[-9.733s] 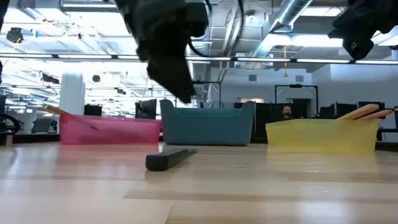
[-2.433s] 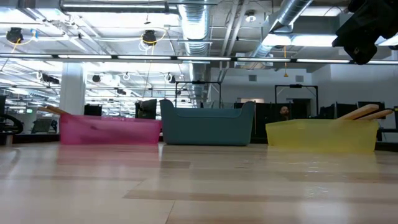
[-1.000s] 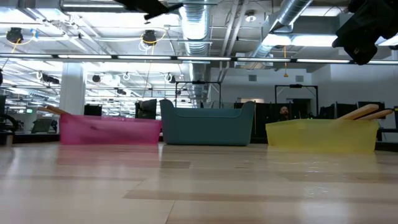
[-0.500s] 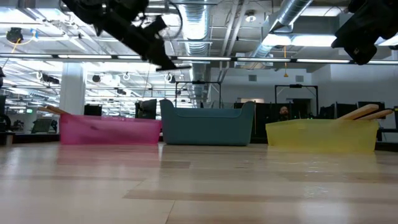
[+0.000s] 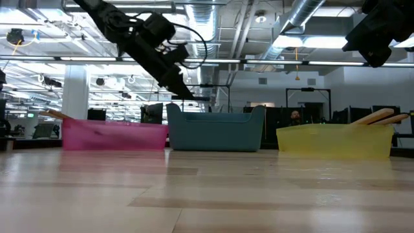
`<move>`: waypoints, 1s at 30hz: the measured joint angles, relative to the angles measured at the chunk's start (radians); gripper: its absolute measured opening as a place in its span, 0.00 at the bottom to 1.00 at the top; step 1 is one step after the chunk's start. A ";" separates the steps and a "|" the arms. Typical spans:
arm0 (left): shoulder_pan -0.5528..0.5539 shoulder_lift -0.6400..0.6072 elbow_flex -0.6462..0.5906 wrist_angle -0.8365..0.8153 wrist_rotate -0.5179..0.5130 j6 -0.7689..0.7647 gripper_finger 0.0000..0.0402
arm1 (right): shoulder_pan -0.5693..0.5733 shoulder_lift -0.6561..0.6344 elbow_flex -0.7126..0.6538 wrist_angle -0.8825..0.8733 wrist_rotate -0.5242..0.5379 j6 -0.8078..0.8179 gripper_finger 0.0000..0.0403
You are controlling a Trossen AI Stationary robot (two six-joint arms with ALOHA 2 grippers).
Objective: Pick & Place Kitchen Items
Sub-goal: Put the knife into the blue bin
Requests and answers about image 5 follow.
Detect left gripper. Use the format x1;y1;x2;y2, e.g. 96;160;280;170
127;33;196;101

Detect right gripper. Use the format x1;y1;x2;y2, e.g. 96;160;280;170
342;0;414;69

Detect long labelled wooden fork spatula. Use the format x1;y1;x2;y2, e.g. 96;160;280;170
351;107;395;126

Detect light wooden slotted spatula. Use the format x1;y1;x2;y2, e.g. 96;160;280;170
38;109;74;121

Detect black computer monitor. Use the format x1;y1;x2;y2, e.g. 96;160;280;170
349;106;373;126
140;102;164;125
331;107;350;125
372;105;402;116
87;108;107;121

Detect teal plastic bin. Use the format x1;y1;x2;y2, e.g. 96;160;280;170
165;102;266;152

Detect ceiling light panel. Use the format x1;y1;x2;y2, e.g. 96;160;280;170
273;34;349;50

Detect pink plastic bin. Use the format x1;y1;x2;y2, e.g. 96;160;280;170
61;118;169;151

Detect white building pillar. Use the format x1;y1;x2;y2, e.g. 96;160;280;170
61;66;90;120

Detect long ceiling light strip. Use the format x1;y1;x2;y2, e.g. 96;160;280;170
0;55;414;68

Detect yellow plastic bin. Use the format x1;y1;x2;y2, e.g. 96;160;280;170
276;124;395;160

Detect seated person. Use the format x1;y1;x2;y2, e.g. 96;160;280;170
289;109;302;127

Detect black partition panel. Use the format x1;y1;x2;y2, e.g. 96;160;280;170
260;105;324;150

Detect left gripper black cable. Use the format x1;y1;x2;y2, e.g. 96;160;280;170
168;21;208;71

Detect corrugated silver ceiling duct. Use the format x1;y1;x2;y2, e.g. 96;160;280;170
186;0;221;109

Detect black metal stand frame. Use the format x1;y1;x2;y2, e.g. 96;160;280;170
285;87;332;124

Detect yellow hanging cord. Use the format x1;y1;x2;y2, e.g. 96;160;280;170
294;47;300;81

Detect smooth silver ceiling duct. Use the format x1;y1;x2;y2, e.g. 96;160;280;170
263;0;326;61

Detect black hanging cable reel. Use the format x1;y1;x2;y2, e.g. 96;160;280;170
6;28;25;46

